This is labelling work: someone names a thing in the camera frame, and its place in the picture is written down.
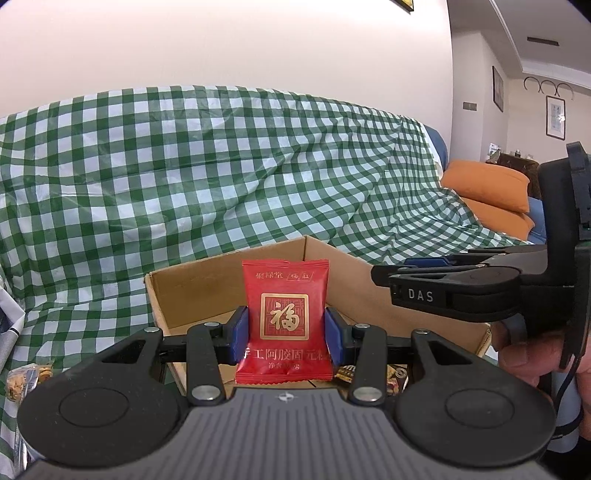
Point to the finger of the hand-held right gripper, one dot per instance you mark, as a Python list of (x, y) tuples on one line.
[(489, 256), (443, 288)]

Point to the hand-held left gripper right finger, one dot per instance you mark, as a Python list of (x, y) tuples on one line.
[(334, 339)]

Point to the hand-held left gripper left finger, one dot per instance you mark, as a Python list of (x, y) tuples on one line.
[(239, 330)]

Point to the red snack packet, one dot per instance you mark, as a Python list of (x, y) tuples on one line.
[(284, 318)]

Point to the cardboard box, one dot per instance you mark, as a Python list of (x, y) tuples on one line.
[(194, 286)]

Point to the person's right hand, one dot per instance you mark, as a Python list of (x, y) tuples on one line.
[(526, 355)]

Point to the dark snack packet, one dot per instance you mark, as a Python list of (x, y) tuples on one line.
[(346, 374)]

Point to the orange pillow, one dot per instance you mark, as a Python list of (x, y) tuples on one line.
[(489, 182), (498, 219)]

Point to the colourful snack packet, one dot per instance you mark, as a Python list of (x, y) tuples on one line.
[(397, 378)]

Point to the dark wooden cabinet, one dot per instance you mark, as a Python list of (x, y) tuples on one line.
[(519, 162)]

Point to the blue sofa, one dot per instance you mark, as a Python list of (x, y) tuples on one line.
[(436, 144)]

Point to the green checked cloth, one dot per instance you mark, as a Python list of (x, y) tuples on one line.
[(184, 161)]

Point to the ceiling air vent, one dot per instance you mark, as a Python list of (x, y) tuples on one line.
[(543, 40)]

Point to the clear cookie packet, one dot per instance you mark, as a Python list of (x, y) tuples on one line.
[(25, 381)]

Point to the white printed plastic bag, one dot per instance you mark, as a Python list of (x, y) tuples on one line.
[(8, 318)]

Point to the white framed wall picture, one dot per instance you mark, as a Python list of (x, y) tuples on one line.
[(555, 117)]

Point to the wall switch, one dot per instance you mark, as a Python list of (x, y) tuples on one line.
[(469, 106)]

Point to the dark framed wall picture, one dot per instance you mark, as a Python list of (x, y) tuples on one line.
[(497, 88)]

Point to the black picture frame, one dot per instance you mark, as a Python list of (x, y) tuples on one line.
[(406, 3)]

